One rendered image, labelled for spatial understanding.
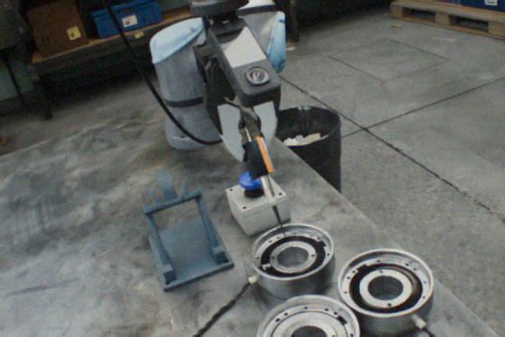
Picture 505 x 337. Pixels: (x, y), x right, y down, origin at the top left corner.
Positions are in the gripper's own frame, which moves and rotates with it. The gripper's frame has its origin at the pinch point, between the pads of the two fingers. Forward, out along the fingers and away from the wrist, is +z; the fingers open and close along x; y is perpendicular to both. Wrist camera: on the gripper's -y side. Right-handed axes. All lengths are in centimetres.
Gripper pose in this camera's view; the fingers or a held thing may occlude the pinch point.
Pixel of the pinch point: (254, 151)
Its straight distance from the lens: 63.9
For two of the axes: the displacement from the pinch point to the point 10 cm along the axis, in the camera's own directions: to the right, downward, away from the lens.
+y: -3.4, -4.3, 8.4
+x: -9.2, 3.2, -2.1
